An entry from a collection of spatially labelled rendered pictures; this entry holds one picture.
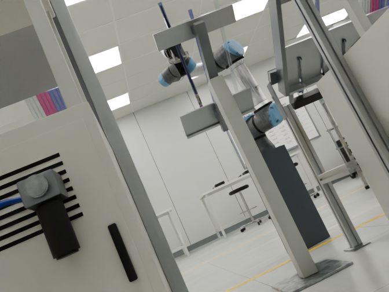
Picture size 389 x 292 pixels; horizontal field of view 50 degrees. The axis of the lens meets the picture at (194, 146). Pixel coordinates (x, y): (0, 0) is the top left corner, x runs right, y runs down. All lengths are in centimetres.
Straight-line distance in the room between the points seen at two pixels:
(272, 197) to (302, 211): 74
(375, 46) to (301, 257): 79
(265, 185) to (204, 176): 686
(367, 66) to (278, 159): 114
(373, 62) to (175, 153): 737
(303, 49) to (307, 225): 95
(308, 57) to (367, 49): 62
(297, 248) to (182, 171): 690
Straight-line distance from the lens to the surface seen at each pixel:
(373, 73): 130
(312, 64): 191
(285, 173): 233
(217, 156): 855
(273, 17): 171
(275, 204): 160
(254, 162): 161
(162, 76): 215
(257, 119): 233
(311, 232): 234
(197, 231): 832
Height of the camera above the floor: 33
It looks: 10 degrees up
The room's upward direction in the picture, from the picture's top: 25 degrees counter-clockwise
